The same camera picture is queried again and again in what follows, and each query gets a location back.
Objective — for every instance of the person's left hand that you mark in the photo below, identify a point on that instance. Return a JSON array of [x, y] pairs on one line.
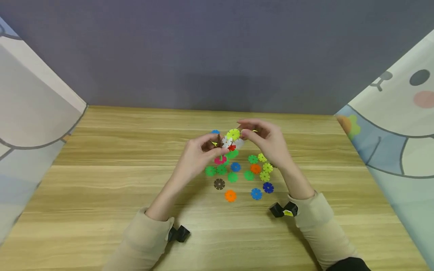
[[195, 160]]

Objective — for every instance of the person's right hand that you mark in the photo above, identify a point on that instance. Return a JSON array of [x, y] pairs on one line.
[[271, 145]]

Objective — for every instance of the person's right thumb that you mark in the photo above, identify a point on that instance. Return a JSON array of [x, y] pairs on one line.
[[251, 140]]

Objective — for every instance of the person's left index finger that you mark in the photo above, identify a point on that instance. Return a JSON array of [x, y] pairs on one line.
[[205, 138]]

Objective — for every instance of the person's left thumb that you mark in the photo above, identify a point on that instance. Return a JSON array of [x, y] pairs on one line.
[[217, 152]]

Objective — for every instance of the person's right index finger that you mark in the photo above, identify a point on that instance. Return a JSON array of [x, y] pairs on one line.
[[254, 122]]

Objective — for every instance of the joined snowflake piece assembly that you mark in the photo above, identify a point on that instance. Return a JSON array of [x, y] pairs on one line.
[[227, 143]]

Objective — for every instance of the yellow-green snowflake disc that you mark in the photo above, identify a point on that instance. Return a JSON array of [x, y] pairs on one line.
[[233, 134]]

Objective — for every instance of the person's left forearm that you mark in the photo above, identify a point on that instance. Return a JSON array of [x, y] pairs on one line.
[[149, 229]]

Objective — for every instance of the person's right forearm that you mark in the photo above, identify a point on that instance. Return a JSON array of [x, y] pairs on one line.
[[317, 222]]

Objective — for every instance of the pile of colourful snowflake discs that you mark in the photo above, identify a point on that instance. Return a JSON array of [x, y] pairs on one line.
[[249, 175]]

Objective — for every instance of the black wrist band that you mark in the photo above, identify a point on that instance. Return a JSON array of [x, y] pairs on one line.
[[283, 210], [179, 233]]

